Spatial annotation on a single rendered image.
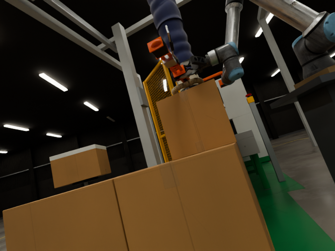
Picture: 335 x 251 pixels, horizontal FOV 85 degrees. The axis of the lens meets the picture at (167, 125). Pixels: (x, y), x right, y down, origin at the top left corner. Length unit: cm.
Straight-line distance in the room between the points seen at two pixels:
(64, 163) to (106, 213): 207
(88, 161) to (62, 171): 35
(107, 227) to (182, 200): 28
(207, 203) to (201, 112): 69
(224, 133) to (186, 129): 23
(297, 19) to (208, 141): 87
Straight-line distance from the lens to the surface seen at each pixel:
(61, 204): 83
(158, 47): 92
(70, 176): 269
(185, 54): 150
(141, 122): 282
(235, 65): 118
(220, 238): 57
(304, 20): 143
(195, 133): 113
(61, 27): 385
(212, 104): 114
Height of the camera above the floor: 55
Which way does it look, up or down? 11 degrees up
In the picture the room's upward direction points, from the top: 16 degrees counter-clockwise
